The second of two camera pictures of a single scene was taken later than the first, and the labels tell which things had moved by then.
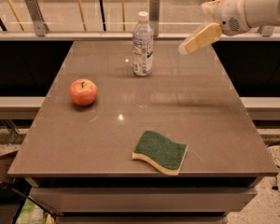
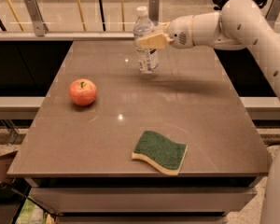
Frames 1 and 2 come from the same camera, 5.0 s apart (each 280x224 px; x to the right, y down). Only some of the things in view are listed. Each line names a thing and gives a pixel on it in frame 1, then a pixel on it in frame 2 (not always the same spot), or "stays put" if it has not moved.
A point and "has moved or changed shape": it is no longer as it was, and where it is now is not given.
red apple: (83, 91) stays put
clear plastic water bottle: (143, 47) has moved or changed shape
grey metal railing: (39, 30) stays put
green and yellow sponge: (156, 147) stays put
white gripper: (230, 14) → (179, 32)
